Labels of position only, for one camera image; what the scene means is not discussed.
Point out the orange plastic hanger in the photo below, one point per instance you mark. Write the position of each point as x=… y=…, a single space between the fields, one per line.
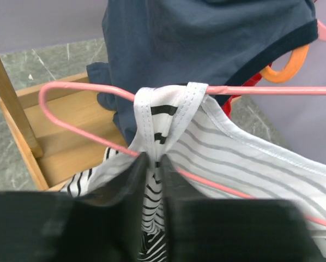
x=295 y=62

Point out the white striped tank top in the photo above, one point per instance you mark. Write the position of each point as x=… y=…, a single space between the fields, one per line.
x=202 y=189

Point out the wooden clothes rack centre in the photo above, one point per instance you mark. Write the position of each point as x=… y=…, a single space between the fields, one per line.
x=53 y=154

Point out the navy blue tank top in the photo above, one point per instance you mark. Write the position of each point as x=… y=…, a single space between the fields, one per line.
x=160 y=43

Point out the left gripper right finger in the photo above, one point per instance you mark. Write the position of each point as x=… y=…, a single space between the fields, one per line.
x=199 y=228

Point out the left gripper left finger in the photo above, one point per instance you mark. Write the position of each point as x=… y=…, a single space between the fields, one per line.
x=103 y=225

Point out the black striped tank top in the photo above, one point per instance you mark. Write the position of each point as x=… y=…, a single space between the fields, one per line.
x=153 y=247

